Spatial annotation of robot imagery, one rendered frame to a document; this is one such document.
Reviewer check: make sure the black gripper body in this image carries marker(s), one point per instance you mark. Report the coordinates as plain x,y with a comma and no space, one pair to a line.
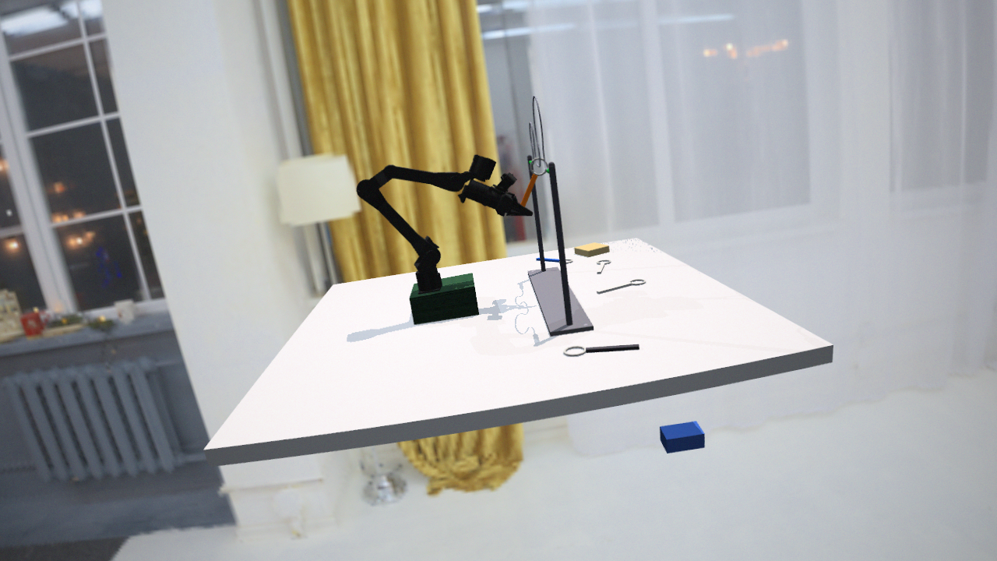
500,203

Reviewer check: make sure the blue rectangular block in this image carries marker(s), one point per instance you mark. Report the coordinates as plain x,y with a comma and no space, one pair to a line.
684,436

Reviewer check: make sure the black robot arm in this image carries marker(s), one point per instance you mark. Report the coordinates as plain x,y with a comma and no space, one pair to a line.
427,276

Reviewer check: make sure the black handle with white loop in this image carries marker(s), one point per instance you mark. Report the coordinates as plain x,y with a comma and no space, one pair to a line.
629,347

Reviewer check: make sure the light orange square block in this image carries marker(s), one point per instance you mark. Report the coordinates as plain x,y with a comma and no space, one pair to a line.
592,249

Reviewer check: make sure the orange handle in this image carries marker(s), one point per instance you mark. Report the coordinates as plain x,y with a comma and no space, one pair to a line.
531,185

